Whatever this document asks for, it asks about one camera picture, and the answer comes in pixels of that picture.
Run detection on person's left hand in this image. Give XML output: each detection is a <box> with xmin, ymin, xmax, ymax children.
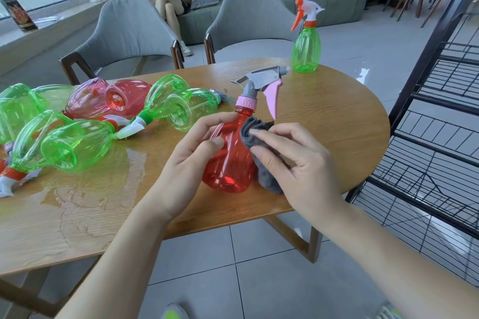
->
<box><xmin>148</xmin><ymin>112</ymin><xmax>239</xmax><ymax>223</ymax></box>

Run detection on person's right hand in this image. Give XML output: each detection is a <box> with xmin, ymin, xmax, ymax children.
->
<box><xmin>248</xmin><ymin>122</ymin><xmax>348</xmax><ymax>224</ymax></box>

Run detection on grey cloth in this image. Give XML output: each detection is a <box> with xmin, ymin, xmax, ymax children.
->
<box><xmin>239</xmin><ymin>117</ymin><xmax>291</xmax><ymax>195</ymax></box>

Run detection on red spray bottle pink trigger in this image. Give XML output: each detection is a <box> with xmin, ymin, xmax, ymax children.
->
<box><xmin>202</xmin><ymin>66</ymin><xmax>291</xmax><ymax>194</ymax></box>

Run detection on person's right forearm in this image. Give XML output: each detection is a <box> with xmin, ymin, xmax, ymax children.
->
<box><xmin>317</xmin><ymin>199</ymin><xmax>479</xmax><ymax>319</ymax></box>

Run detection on person's left forearm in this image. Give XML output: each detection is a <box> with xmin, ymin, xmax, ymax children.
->
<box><xmin>55</xmin><ymin>199</ymin><xmax>172</xmax><ymax>319</ymax></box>

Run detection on green spray bottle orange trigger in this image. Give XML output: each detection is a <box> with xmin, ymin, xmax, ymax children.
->
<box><xmin>290</xmin><ymin>0</ymin><xmax>325</xmax><ymax>74</ymax></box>

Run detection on grey armchair wooden legs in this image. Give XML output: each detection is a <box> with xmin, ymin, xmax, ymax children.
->
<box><xmin>204</xmin><ymin>0</ymin><xmax>301</xmax><ymax>65</ymax></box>
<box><xmin>59</xmin><ymin>0</ymin><xmax>185</xmax><ymax>86</ymax></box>

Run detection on pile of lying spray bottles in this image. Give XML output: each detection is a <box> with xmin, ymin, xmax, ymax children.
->
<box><xmin>0</xmin><ymin>74</ymin><xmax>237</xmax><ymax>198</ymax></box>

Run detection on green sofa leaf-print back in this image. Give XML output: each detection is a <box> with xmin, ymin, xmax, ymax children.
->
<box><xmin>136</xmin><ymin>0</ymin><xmax>369</xmax><ymax>46</ymax></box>

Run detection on grey cushion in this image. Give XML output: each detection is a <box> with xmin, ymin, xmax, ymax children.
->
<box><xmin>190</xmin><ymin>0</ymin><xmax>221</xmax><ymax>10</ymax></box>

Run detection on person's right shoe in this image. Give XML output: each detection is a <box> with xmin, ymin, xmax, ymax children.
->
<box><xmin>374</xmin><ymin>302</ymin><xmax>405</xmax><ymax>319</ymax></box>

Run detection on dark printed box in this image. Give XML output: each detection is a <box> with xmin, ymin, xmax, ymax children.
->
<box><xmin>0</xmin><ymin>0</ymin><xmax>39</xmax><ymax>33</ymax></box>

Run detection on black metal wire rack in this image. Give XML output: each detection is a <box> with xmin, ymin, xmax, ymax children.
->
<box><xmin>344</xmin><ymin>0</ymin><xmax>479</xmax><ymax>288</ymax></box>

